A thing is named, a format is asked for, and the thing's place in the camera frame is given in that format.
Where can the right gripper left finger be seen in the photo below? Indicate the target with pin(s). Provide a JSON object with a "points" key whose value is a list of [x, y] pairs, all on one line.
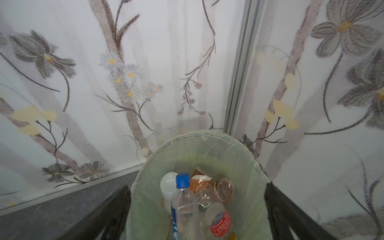
{"points": [[106, 222]]}

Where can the crushed bottle red label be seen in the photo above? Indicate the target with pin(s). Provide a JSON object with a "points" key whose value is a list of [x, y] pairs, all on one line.
{"points": [[214, 214]]}

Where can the white bottle red cap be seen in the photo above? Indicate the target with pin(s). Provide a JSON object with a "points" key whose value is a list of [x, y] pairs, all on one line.
{"points": [[168, 188]]}

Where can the mesh bin with green bag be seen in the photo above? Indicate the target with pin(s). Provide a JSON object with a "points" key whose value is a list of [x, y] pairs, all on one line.
{"points": [[217, 155]]}

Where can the crushed bottle blue cap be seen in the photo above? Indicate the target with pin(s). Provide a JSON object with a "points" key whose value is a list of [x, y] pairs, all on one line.
{"points": [[185, 211]]}

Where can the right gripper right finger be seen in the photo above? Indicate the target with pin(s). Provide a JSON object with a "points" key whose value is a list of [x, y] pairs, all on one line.
{"points": [[286, 218]]}

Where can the orange copper label bottle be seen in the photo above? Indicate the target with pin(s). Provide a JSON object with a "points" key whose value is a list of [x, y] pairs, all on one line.
{"points": [[199, 179]]}

